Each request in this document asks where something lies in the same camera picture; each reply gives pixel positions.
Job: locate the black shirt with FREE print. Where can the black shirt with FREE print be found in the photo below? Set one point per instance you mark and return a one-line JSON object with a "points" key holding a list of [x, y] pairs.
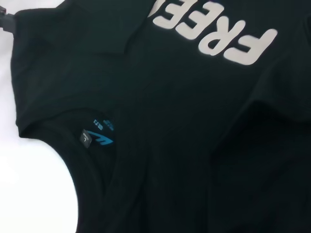
{"points": [[170, 121]]}

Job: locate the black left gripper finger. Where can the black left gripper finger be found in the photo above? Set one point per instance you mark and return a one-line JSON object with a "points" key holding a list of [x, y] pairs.
{"points": [[6, 18]]}

